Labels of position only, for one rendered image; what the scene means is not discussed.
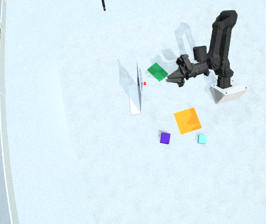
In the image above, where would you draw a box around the purple cube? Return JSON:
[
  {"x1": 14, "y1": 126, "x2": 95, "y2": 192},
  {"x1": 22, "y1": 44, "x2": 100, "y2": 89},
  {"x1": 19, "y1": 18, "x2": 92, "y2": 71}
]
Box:
[{"x1": 160, "y1": 133, "x2": 170, "y2": 144}]

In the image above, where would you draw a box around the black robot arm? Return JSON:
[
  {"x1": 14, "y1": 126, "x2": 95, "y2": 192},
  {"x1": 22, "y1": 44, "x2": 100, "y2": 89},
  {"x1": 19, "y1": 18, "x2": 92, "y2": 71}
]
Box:
[{"x1": 193, "y1": 10, "x2": 237, "y2": 89}]

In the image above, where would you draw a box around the light blue cube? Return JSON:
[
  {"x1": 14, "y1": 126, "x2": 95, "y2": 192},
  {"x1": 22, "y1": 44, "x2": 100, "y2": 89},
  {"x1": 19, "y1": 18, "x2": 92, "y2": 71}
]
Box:
[{"x1": 198, "y1": 134, "x2": 207, "y2": 144}]

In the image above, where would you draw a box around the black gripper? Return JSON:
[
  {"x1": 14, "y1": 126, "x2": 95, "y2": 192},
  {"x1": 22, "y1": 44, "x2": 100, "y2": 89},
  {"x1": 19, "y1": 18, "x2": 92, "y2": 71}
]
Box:
[{"x1": 166, "y1": 58, "x2": 200, "y2": 87}]

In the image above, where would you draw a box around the orange flat square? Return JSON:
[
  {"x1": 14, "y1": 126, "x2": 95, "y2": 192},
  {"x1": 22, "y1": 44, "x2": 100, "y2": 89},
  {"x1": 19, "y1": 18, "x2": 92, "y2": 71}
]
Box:
[{"x1": 174, "y1": 108, "x2": 202, "y2": 134}]

